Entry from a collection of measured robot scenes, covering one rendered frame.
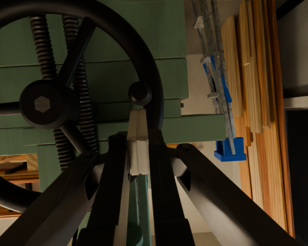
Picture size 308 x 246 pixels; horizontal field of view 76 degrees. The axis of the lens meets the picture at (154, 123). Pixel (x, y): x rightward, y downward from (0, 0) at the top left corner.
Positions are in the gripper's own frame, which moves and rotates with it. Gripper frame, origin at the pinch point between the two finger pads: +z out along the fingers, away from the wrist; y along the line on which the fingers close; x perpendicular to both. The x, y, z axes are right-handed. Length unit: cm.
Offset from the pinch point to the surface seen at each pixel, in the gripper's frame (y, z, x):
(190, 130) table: 10.6, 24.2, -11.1
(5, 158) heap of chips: -32.6, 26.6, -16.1
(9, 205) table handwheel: -16.9, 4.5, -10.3
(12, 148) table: -28.1, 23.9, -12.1
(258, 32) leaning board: 91, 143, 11
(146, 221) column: -1, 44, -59
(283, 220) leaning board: 108, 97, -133
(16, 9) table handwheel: -14.0, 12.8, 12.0
